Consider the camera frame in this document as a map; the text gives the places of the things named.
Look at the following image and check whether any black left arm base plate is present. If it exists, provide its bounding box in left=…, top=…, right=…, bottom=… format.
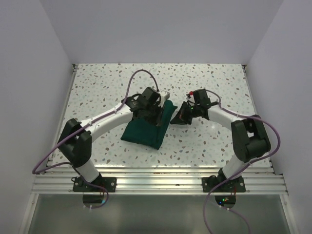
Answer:
left=71, top=177, right=117, bottom=193

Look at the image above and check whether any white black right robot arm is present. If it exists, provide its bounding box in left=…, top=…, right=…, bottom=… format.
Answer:
left=170, top=102, right=271, bottom=192

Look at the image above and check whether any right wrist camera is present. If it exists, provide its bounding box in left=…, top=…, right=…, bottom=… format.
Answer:
left=187, top=89, right=211, bottom=108

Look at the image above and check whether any green surgical cloth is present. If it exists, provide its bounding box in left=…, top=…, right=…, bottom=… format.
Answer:
left=120, top=100, right=177, bottom=150

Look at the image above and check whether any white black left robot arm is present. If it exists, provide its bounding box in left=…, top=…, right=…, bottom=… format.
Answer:
left=58, top=99, right=170, bottom=192

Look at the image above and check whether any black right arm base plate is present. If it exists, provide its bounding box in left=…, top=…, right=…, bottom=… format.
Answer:
left=201, top=176, right=246, bottom=193

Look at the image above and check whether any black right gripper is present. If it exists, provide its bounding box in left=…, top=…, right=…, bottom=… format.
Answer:
left=170, top=101, right=200, bottom=125

